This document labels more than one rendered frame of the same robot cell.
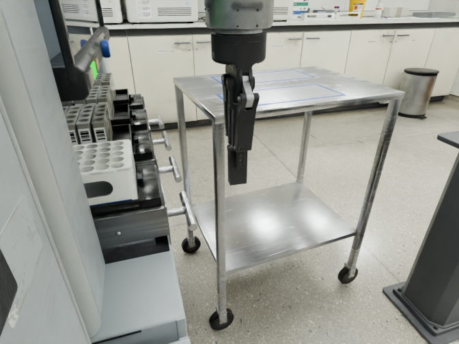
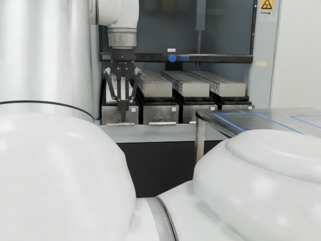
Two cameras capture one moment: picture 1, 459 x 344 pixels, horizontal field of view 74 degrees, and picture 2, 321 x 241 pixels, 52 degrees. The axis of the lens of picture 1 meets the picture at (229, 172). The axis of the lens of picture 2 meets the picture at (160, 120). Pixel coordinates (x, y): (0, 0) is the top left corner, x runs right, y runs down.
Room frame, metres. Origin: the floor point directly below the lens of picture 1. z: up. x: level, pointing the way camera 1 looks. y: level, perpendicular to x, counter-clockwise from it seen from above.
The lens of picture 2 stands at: (0.71, -1.04, 1.04)
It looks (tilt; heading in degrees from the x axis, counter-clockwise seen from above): 14 degrees down; 98
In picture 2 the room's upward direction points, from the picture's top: 1 degrees clockwise
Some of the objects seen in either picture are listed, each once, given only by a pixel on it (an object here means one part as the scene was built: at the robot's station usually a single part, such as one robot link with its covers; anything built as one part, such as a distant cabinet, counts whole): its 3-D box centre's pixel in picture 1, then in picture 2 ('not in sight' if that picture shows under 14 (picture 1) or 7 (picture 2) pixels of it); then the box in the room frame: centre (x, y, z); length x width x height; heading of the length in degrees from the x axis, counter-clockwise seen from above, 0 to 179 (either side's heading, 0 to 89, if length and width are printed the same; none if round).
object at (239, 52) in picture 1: (238, 66); (122, 62); (0.45, -0.01, 0.97); 0.08 x 0.07 x 0.09; 13
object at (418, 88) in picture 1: (415, 92); not in sight; (3.16, -1.93, 0.23); 0.38 x 0.31 x 0.46; 17
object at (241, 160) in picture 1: (241, 155); (116, 103); (0.43, -0.02, 0.84); 0.03 x 0.01 x 0.05; 13
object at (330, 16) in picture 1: (317, 16); not in sight; (3.23, -0.83, 0.93); 0.30 x 0.10 x 0.06; 99
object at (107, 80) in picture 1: (108, 88); (231, 90); (0.82, 0.32, 0.85); 0.12 x 0.02 x 0.06; 16
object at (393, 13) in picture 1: (395, 11); not in sight; (3.95, -1.90, 0.95); 0.25 x 0.11 x 0.10; 103
